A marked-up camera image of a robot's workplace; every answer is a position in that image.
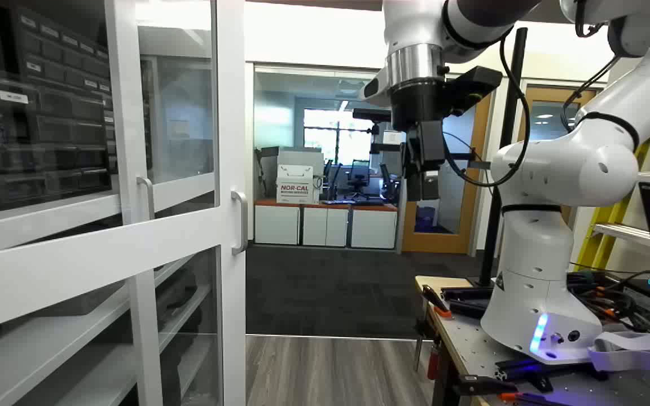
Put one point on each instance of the black clamp orange tip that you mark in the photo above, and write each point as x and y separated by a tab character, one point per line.
498	385

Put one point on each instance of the black table clamp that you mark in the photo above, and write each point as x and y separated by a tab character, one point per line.
524	371
462	308

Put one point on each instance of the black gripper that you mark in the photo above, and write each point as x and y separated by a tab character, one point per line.
425	142

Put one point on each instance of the blue machine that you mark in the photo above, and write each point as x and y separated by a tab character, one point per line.
351	182

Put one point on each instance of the blue bin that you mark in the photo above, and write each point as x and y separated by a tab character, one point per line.
427	216

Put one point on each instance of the black labelled drawer organizer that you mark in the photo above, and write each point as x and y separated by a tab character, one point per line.
47	112

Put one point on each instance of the white shelf cabinet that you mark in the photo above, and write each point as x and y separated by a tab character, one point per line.
33	353

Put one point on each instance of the grey white box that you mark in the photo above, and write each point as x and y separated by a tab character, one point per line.
293	155

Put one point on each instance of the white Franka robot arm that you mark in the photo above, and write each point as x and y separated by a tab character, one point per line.
551	172

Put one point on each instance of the black camera stand pole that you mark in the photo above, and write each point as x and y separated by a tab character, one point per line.
492	249

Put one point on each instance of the white low cabinet red top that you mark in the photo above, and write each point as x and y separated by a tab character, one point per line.
373	227
325	226
276	223

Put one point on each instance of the yellow ladder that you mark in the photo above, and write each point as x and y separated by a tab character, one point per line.
604	232

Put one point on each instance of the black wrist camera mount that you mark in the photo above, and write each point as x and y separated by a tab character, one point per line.
475	82

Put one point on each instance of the white framed glass door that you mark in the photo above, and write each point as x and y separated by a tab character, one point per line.
124	112
230	112

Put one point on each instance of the white box red label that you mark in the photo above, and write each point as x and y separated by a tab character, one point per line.
295	182

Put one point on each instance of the bright window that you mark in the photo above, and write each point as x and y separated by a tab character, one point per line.
333	135

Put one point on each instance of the white VR headset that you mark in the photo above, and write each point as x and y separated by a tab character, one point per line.
641	341

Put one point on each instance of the wooden door with window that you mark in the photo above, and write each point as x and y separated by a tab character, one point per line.
528	112
465	216

